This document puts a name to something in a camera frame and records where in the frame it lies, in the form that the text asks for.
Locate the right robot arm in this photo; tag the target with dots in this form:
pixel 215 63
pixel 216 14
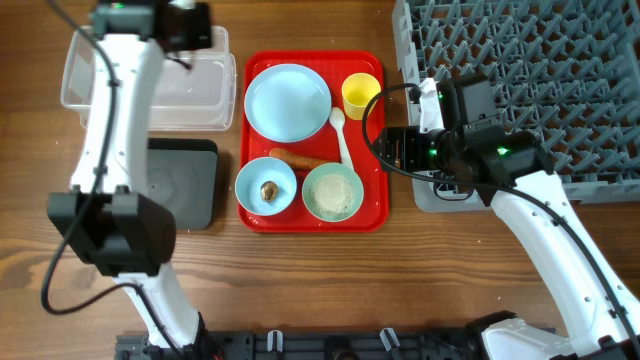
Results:
pixel 461 142

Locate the red serving tray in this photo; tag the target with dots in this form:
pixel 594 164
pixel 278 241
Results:
pixel 334 67

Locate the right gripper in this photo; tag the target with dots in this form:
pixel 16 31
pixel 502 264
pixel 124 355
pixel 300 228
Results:
pixel 407 137

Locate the light blue plate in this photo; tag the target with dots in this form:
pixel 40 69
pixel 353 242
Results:
pixel 287 103

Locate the black waste tray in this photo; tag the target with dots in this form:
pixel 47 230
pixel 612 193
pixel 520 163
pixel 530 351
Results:
pixel 181 176

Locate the yellow plastic cup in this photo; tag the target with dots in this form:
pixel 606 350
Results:
pixel 357 91

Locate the light blue bowl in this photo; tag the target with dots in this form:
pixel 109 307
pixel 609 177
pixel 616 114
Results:
pixel 254 174

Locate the brown food scrap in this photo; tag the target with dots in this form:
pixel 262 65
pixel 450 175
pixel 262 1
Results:
pixel 269 191

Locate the white plastic spoon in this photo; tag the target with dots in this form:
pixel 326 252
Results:
pixel 337 120

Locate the orange carrot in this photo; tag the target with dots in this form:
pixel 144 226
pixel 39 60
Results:
pixel 296 161

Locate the white rice pile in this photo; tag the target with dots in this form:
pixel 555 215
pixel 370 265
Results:
pixel 333 195

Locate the light green bowl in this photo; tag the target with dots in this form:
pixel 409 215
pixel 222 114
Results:
pixel 328 168

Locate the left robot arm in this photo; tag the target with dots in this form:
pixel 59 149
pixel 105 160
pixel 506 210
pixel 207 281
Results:
pixel 106 215

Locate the grey dishwasher rack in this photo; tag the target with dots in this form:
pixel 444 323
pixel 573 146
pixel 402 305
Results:
pixel 566 71

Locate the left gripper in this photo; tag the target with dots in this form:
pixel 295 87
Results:
pixel 207 44

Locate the clear plastic bin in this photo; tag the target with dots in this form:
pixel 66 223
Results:
pixel 201 99

